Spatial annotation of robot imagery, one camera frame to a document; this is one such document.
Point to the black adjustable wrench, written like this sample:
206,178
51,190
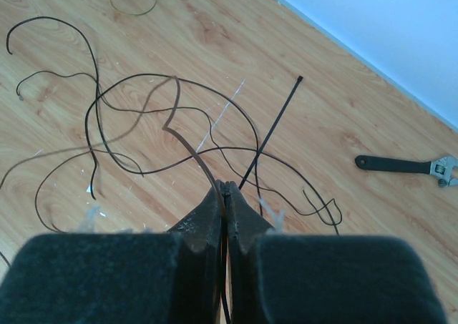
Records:
441,168

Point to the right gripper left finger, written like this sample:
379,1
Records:
167,277

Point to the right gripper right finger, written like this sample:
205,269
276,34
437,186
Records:
285,278

